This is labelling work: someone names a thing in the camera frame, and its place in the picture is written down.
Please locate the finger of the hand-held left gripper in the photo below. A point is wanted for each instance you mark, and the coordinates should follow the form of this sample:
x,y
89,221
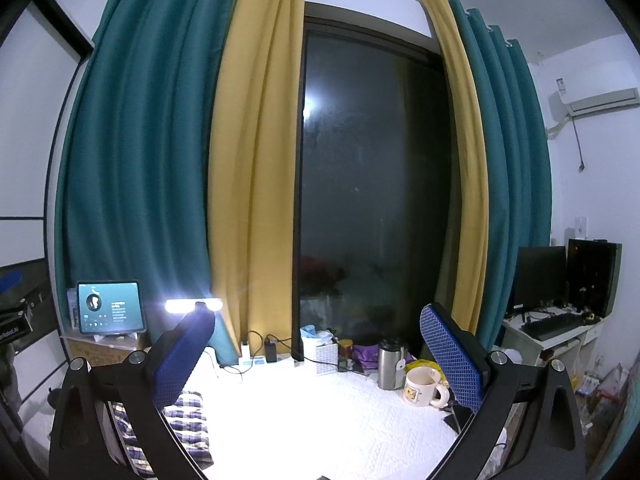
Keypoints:
x,y
10,281

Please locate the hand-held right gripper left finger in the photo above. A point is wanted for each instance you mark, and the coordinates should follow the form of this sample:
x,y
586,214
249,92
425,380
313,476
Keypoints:
x,y
180,355

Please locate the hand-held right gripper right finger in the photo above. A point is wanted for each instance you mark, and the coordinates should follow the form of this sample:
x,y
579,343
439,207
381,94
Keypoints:
x,y
450,355

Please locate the blue plaid pants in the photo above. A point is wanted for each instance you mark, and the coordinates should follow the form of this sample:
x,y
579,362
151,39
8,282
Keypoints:
x,y
190,415

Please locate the cream mug with yellow print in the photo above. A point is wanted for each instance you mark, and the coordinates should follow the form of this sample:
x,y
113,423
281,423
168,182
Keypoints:
x,y
420,390

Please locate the white desk lamp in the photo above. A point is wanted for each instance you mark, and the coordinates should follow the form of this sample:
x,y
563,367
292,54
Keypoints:
x,y
180,305

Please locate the stainless steel tumbler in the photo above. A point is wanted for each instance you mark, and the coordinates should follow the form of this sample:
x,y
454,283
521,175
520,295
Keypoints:
x,y
391,365

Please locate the white charger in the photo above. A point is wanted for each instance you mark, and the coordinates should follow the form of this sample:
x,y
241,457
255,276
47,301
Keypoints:
x,y
246,350

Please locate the white computer desk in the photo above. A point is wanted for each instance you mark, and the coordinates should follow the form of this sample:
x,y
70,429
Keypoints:
x,y
520,345

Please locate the cardboard box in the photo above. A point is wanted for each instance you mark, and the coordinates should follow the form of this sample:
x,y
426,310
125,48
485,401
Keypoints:
x,y
105,352

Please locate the white power strip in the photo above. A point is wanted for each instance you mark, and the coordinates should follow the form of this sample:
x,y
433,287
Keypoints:
x,y
260,361

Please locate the tablet with green screen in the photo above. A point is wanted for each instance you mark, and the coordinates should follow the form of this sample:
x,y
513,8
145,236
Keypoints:
x,y
112,307

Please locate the purple cloth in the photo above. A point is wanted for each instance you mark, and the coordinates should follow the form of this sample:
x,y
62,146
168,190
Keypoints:
x,y
367,357

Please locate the black charger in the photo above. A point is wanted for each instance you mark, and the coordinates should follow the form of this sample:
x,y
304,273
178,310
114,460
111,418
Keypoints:
x,y
271,351

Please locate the black keyboard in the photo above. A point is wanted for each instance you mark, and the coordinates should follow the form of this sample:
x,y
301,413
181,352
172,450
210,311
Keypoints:
x,y
555,325

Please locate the black computer monitor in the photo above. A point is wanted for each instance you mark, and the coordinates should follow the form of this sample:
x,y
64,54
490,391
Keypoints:
x,y
540,280

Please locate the white lattice basket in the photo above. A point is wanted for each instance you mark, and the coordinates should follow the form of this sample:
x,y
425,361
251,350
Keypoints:
x,y
322,360

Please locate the blue tissue pack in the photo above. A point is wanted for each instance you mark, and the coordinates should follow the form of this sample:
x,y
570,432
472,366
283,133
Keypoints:
x,y
315,334

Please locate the white textured table cover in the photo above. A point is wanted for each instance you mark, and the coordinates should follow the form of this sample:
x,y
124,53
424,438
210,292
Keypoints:
x,y
325,435

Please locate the clear plastic bag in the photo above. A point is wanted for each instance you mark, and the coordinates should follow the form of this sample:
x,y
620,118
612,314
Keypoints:
x,y
602,385

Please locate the black computer case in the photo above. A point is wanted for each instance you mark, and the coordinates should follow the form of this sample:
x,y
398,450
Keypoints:
x,y
595,280

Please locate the teal curtain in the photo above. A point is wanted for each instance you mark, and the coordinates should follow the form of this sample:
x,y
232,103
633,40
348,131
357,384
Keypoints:
x,y
140,160
515,185

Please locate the dark window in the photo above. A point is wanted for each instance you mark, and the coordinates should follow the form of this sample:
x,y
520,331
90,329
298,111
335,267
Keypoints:
x,y
370,185

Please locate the yellow curtain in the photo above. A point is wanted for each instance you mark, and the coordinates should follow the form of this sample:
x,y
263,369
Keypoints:
x,y
462,160
255,160

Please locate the white air conditioner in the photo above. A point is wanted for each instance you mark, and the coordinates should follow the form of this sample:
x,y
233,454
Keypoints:
x,y
595,102

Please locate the white wall socket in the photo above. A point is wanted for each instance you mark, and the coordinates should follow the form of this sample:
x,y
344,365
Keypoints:
x,y
581,226

